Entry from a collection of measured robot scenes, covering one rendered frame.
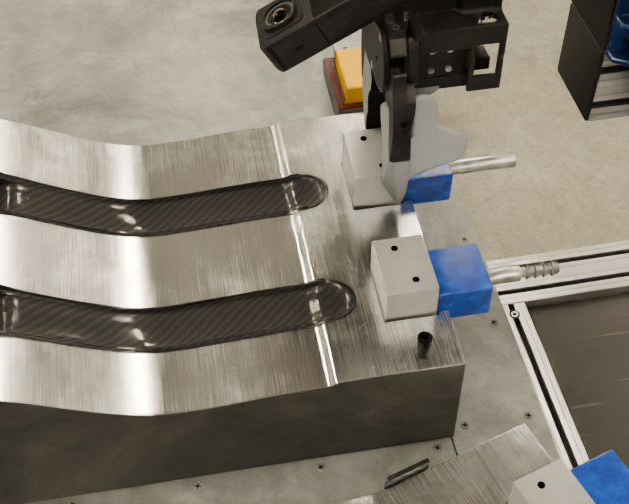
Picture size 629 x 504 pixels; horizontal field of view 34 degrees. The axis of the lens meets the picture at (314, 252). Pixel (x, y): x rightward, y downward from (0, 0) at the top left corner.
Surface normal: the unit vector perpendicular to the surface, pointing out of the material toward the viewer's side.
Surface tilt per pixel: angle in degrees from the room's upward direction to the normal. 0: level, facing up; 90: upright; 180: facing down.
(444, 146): 79
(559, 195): 0
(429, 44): 90
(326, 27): 90
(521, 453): 0
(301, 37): 90
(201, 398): 2
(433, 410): 90
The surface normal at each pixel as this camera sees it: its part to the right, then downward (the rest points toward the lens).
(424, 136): 0.17, 0.59
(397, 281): -0.01, -0.67
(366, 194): 0.17, 0.76
